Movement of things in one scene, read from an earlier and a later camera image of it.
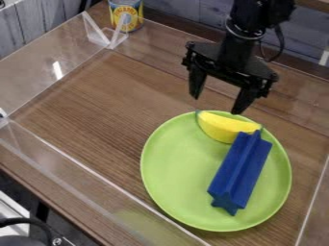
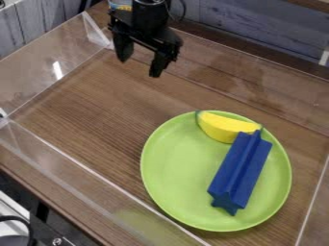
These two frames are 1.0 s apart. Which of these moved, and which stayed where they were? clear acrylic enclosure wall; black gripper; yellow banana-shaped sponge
Moved: black gripper
Stayed: yellow banana-shaped sponge; clear acrylic enclosure wall
